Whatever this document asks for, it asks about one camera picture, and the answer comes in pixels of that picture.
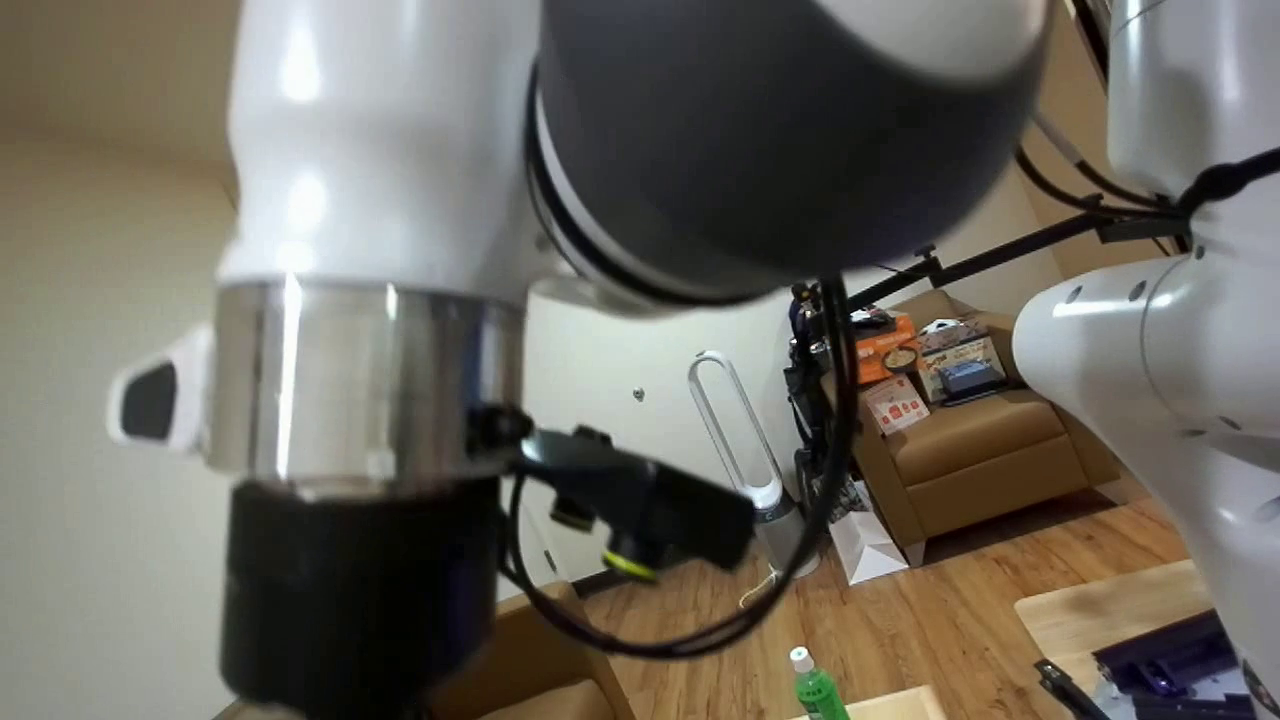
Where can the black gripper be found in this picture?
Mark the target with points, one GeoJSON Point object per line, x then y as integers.
{"type": "Point", "coordinates": [347, 602]}

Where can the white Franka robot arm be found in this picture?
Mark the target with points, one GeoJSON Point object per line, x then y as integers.
{"type": "Point", "coordinates": [375, 132]}

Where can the white paper bag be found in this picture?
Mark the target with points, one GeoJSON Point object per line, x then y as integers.
{"type": "Point", "coordinates": [866, 546]}

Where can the white bladeless fan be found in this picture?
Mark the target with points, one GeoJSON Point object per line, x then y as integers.
{"type": "Point", "coordinates": [771, 502]}

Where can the green plastic bottle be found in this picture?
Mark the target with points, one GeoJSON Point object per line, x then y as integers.
{"type": "Point", "coordinates": [819, 692]}

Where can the black equipment stand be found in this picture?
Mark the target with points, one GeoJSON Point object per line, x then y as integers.
{"type": "Point", "coordinates": [805, 403]}

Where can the red and white box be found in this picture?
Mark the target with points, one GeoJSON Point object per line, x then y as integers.
{"type": "Point", "coordinates": [897, 406]}

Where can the orange box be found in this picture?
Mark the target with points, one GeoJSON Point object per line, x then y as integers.
{"type": "Point", "coordinates": [882, 351]}

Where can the brown leather sofa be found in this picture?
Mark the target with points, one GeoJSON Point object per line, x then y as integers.
{"type": "Point", "coordinates": [986, 467]}

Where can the blue grey box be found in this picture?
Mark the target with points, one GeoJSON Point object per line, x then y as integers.
{"type": "Point", "coordinates": [960, 365]}

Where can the black clamp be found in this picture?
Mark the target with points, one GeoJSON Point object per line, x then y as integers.
{"type": "Point", "coordinates": [1065, 688]}

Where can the light wooden side table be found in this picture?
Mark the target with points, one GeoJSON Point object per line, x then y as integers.
{"type": "Point", "coordinates": [1095, 606]}

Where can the dark blue box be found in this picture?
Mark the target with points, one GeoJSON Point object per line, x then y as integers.
{"type": "Point", "coordinates": [1173, 667]}

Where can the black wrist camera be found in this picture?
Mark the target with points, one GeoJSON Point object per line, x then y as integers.
{"type": "Point", "coordinates": [666, 512]}

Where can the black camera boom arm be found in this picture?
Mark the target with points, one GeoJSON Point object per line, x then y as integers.
{"type": "Point", "coordinates": [986, 254]}

